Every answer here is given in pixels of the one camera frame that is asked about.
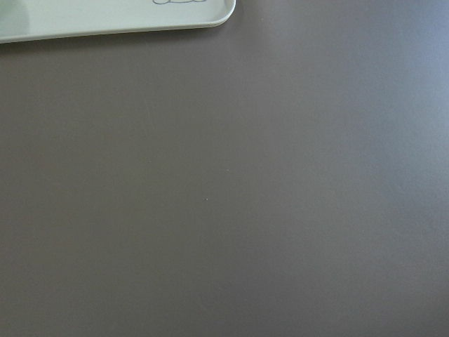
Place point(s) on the cream cartoon tray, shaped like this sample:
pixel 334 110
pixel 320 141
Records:
pixel 53 19

